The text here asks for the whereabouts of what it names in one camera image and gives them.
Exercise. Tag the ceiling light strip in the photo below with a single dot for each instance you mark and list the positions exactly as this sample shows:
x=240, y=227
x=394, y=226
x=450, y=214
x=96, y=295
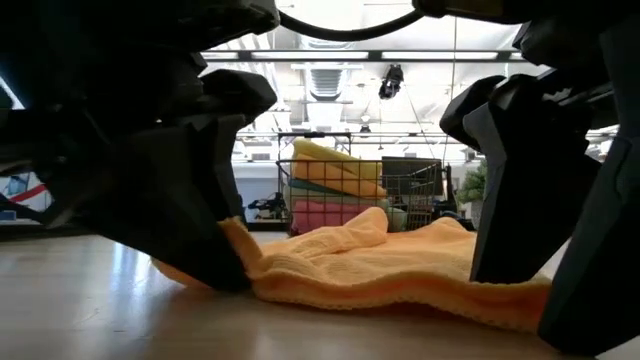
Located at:
x=440, y=55

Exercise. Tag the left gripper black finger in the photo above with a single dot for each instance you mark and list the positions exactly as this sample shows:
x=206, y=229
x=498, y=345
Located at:
x=190, y=210

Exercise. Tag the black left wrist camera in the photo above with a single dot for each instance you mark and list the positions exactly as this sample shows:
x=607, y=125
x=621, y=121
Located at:
x=240, y=95

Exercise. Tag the background black robot arm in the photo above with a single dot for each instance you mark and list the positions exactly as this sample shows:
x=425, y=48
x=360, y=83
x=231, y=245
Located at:
x=270, y=204

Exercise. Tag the red bar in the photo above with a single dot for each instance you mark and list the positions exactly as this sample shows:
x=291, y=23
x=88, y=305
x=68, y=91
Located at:
x=30, y=193

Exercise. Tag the black computer monitor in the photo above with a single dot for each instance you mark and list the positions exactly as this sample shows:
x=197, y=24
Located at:
x=410, y=175

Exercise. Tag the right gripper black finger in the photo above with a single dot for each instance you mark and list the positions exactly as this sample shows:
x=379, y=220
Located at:
x=530, y=200
x=600, y=275

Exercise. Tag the black aluminium table frame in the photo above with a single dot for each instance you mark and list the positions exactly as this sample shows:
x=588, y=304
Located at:
x=30, y=231

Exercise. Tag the artificial green plant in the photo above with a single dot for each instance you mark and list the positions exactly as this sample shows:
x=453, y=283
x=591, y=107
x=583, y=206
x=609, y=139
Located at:
x=475, y=187

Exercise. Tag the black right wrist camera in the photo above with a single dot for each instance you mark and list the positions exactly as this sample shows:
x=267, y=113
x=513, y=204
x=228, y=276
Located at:
x=470, y=115

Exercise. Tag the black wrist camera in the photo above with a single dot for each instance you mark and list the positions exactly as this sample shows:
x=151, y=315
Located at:
x=470, y=115
x=240, y=95

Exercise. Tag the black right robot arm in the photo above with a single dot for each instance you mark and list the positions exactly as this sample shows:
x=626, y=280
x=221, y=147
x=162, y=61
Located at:
x=550, y=7

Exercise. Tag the pink microfiber towel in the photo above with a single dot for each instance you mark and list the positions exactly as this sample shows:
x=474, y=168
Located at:
x=320, y=217

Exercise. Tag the corrugated silver duct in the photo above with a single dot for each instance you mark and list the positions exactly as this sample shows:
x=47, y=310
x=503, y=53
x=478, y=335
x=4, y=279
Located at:
x=326, y=82

